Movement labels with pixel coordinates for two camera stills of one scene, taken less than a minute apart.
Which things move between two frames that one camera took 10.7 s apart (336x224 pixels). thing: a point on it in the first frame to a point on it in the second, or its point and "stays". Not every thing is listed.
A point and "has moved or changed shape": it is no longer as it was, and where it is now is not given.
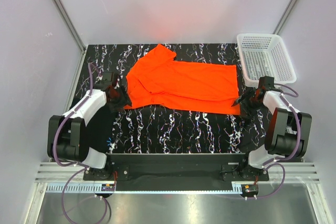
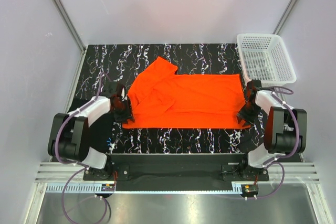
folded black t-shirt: [98, 130] stays
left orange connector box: [106, 187] stays
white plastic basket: [264, 55] stays
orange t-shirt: [157, 82] has moved or changed shape
